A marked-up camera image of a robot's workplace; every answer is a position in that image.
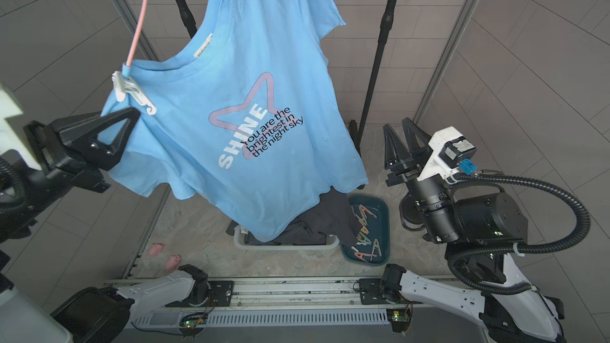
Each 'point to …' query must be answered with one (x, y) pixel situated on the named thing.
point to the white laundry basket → (241, 242)
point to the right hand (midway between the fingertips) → (390, 121)
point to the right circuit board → (400, 318)
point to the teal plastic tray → (373, 244)
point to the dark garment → (330, 216)
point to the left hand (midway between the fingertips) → (141, 108)
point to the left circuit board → (191, 325)
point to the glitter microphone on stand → (412, 213)
